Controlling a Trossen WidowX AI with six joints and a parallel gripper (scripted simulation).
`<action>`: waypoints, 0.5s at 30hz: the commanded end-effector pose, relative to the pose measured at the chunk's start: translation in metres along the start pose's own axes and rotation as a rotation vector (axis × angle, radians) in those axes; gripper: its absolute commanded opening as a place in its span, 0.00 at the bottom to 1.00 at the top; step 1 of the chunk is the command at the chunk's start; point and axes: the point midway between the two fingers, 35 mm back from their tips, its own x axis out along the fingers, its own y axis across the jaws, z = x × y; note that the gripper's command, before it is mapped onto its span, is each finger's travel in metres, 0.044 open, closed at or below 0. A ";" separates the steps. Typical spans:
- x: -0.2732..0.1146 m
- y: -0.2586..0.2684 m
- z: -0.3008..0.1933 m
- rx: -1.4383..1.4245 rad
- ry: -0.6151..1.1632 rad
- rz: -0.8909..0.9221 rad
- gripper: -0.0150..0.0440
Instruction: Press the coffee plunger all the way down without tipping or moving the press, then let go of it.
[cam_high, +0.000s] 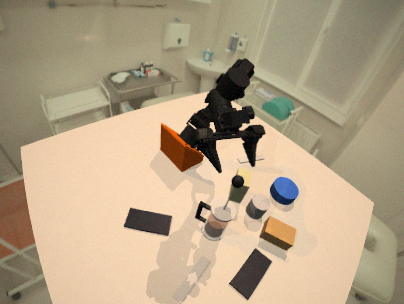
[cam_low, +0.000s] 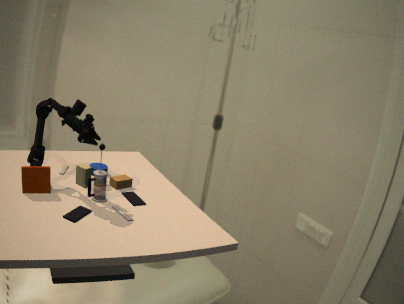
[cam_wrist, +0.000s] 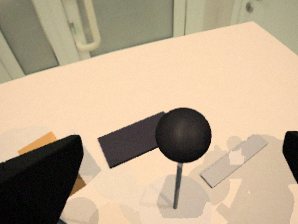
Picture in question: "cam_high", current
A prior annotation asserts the blue short cylinder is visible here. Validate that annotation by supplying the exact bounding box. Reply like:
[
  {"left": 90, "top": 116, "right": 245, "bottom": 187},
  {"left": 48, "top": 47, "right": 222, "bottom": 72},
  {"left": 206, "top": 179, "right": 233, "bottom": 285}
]
[{"left": 270, "top": 177, "right": 299, "bottom": 205}]

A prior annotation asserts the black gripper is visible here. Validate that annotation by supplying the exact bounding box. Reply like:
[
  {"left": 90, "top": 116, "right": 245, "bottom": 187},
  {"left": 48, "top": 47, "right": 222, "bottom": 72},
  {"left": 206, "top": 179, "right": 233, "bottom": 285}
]
[{"left": 189, "top": 104, "right": 266, "bottom": 173}]

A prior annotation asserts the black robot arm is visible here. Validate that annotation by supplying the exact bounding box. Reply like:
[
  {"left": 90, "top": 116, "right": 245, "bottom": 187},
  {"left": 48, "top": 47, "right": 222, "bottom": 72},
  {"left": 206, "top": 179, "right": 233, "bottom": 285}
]
[{"left": 177, "top": 58, "right": 255, "bottom": 145}]

